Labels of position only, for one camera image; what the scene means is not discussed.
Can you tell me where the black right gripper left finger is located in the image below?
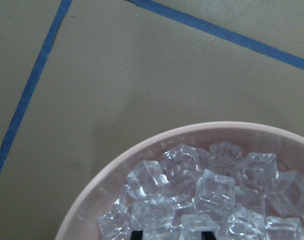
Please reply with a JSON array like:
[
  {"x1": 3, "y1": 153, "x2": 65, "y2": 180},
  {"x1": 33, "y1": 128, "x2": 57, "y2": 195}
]
[{"x1": 131, "y1": 230, "x2": 143, "y2": 240}]

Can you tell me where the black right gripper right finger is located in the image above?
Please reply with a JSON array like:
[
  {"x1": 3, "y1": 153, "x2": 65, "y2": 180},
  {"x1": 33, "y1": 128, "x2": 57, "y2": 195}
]
[{"x1": 201, "y1": 231, "x2": 215, "y2": 240}]

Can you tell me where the clear ice cubes pile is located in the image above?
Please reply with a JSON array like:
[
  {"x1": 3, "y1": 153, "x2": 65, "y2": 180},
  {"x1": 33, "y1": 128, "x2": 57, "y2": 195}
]
[{"x1": 97, "y1": 141, "x2": 304, "y2": 240}]

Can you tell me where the pink bowl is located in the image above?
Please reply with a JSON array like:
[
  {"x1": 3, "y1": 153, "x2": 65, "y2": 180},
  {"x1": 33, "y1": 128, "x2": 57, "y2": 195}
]
[{"x1": 55, "y1": 121, "x2": 304, "y2": 240}]

